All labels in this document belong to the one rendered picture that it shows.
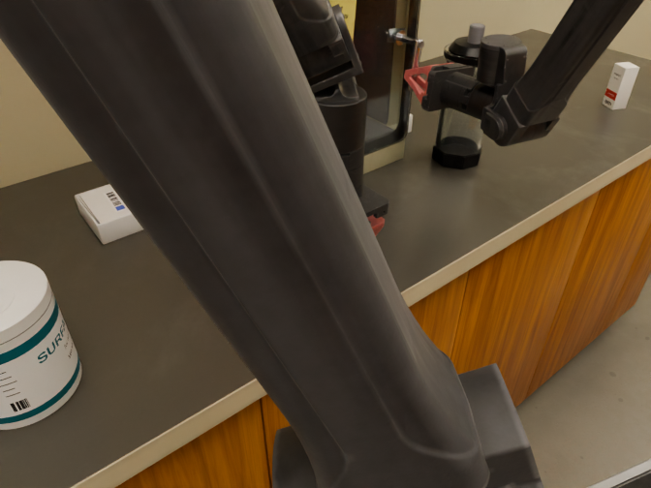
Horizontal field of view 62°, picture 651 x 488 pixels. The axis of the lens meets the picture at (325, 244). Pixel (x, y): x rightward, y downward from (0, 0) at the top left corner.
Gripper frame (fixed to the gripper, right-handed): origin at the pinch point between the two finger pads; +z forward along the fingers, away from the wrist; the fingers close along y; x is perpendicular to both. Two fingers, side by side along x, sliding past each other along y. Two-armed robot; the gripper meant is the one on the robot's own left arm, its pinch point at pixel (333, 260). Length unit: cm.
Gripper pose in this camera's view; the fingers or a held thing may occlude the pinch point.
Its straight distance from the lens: 60.9
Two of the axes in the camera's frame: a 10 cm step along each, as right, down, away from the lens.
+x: -7.8, 3.7, -5.0
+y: -6.2, -4.7, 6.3
